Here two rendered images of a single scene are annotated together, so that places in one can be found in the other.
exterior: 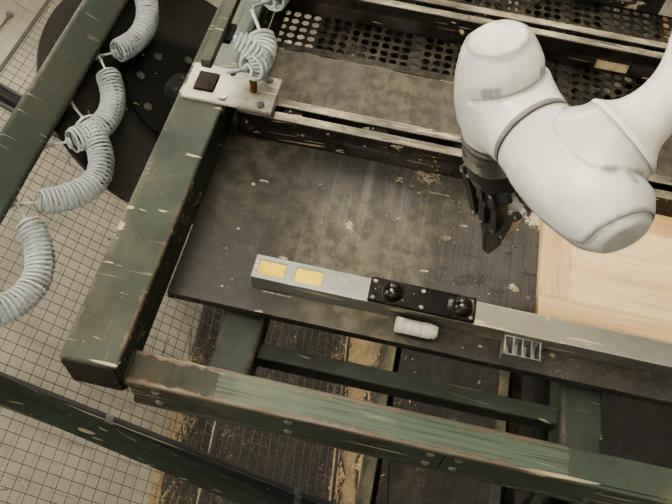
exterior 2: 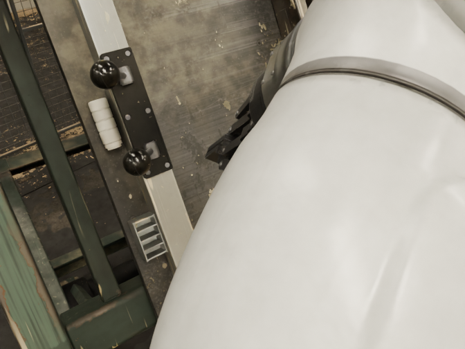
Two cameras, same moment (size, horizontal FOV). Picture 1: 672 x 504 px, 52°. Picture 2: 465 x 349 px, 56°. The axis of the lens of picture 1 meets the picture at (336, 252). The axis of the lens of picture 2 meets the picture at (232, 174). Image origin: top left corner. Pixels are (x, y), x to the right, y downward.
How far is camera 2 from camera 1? 0.63 m
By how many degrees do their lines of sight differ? 15
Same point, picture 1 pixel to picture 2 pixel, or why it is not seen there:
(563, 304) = not seen: hidden behind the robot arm
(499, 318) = (166, 200)
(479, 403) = (77, 225)
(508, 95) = (454, 16)
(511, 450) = (21, 292)
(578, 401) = (138, 309)
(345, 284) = (103, 21)
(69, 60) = not seen: outside the picture
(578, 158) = (369, 327)
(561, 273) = not seen: hidden behind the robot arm
